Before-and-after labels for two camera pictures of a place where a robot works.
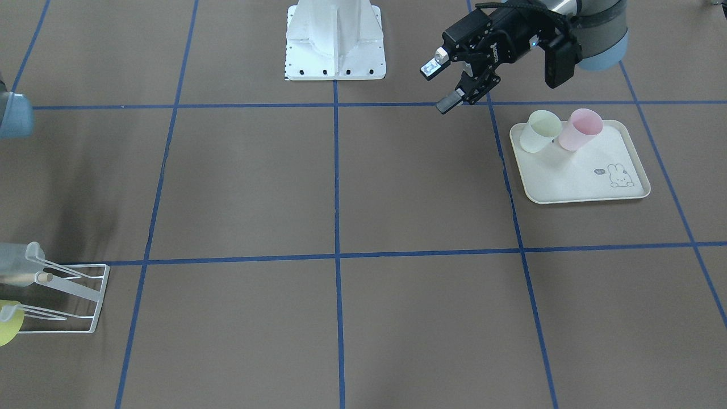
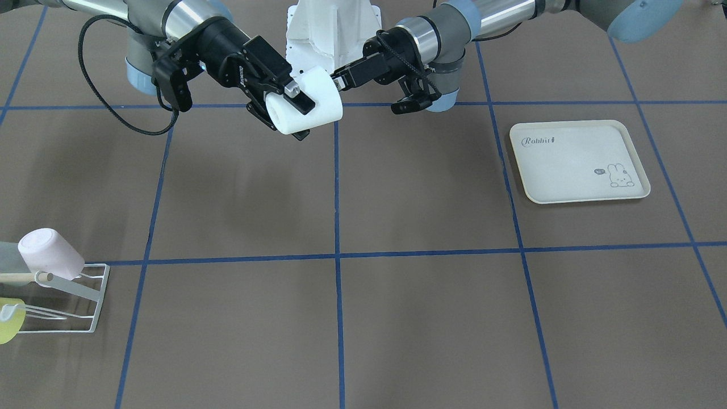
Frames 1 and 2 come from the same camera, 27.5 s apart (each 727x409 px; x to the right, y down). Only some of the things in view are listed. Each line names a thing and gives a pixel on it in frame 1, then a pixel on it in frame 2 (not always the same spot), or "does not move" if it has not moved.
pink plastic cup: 583,125 to 43,249
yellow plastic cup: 9,328 does not move
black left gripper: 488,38 to 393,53
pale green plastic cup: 540,129 to 318,84
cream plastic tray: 608,168 does not move
